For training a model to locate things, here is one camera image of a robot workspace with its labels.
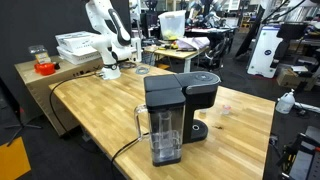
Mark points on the black Keurig coffee maker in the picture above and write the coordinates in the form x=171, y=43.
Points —
x=200, y=95

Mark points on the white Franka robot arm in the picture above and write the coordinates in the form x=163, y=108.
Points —
x=106, y=36

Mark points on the clear water reservoir black lid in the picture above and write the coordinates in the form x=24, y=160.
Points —
x=166, y=100

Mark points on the light wooden background desk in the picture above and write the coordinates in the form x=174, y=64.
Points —
x=180, y=54

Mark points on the pale crumpled cloth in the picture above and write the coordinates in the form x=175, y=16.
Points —
x=193, y=42

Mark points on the clear storage bin white lid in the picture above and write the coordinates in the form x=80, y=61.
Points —
x=172, y=25

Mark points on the black office chair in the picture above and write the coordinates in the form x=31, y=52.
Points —
x=216, y=53

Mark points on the small clear bottle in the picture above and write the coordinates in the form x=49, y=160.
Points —
x=226, y=109

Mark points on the white flat box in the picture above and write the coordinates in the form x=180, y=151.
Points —
x=78, y=56
x=75, y=40

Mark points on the white panel blue logo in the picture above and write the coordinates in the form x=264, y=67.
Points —
x=265, y=53

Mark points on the red plastic bowl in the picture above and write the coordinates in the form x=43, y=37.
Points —
x=45, y=68

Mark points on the large cardboard box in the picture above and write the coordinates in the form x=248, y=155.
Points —
x=36, y=90

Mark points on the white plastic jug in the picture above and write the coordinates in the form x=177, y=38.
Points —
x=285, y=103

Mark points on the small clear plastic container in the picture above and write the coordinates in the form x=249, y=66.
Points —
x=40, y=53

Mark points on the small brown cardboard box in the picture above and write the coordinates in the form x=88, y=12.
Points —
x=290, y=78

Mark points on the black tripod stand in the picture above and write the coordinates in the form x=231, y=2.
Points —
x=21, y=125

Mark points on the black metal cart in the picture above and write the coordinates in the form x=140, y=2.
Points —
x=305, y=160

